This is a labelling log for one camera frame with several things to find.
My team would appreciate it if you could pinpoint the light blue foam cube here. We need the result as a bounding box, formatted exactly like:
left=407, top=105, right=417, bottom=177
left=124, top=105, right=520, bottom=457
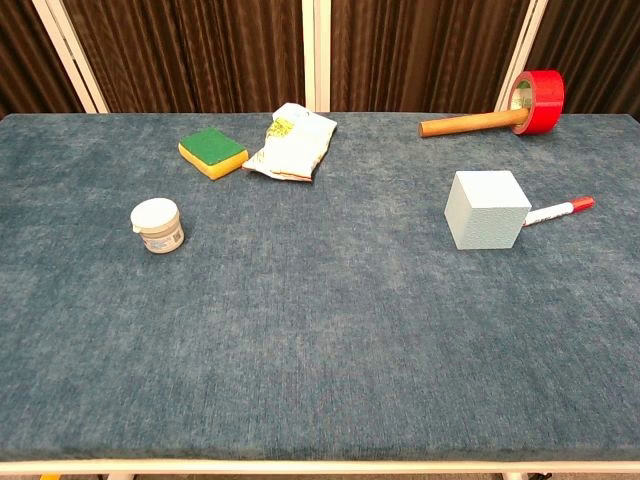
left=443, top=170, right=533, bottom=251

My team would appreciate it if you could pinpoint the red capped white marker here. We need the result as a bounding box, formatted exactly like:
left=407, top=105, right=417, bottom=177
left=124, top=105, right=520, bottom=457
left=522, top=195, right=597, bottom=228

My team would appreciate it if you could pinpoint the white snack bag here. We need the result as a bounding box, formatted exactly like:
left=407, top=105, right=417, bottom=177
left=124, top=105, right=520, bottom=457
left=241, top=102, right=338, bottom=183

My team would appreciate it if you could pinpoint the blue table cloth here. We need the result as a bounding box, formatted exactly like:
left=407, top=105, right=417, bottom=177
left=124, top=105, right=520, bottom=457
left=0, top=112, right=640, bottom=462

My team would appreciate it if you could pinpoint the green and yellow sponge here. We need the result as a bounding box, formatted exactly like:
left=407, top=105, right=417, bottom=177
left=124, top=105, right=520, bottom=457
left=178, top=126, right=250, bottom=181

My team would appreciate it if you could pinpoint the small white lidded jar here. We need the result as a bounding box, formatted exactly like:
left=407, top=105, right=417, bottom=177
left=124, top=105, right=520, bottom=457
left=130, top=197, right=186, bottom=255

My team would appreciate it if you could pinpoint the wooden rod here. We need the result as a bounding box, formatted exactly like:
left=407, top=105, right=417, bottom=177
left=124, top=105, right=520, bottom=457
left=418, top=108, right=530, bottom=139

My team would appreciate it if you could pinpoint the brown pleated curtain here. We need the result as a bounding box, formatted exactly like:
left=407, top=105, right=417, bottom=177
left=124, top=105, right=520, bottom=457
left=0, top=0, right=640, bottom=119

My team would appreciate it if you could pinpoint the red tape roll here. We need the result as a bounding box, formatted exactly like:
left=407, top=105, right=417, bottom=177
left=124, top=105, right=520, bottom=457
left=509, top=69, right=566, bottom=136

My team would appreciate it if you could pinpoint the white screen frame post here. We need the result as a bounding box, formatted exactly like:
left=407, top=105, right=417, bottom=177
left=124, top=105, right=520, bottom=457
left=494, top=0, right=550, bottom=113
left=31, top=0, right=110, bottom=114
left=301, top=0, right=332, bottom=113

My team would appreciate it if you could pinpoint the white table frame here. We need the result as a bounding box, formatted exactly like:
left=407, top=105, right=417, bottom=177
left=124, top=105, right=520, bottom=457
left=0, top=458, right=640, bottom=480

